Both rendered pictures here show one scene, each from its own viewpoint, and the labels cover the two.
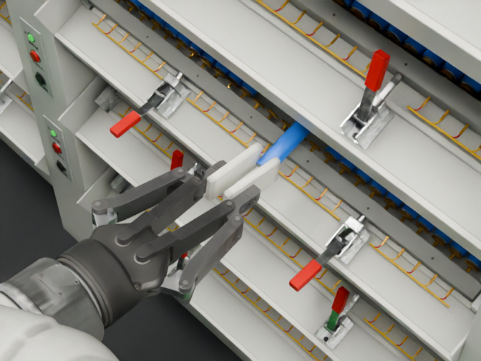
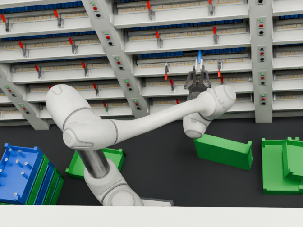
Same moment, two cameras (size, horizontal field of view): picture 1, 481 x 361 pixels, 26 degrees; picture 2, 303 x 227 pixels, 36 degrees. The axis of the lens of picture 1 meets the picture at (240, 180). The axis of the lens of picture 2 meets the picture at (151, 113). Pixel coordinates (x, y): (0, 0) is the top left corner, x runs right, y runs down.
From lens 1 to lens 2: 1.40 m
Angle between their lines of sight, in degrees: 12
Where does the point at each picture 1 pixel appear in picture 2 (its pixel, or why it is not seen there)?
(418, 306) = (239, 65)
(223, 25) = (179, 43)
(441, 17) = (225, 14)
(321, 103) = (206, 43)
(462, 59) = (231, 17)
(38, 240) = not seen: hidden behind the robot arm
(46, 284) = (194, 96)
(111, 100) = (144, 83)
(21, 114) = (115, 108)
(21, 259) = (137, 139)
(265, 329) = not seen: hidden behind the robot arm
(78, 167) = (144, 104)
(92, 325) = not seen: hidden behind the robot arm
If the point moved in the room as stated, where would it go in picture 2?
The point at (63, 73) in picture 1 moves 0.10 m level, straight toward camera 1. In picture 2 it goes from (136, 83) to (151, 90)
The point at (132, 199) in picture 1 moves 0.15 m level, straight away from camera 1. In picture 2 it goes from (188, 80) to (164, 67)
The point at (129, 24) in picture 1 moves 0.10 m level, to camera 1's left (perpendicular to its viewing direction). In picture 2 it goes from (149, 61) to (134, 73)
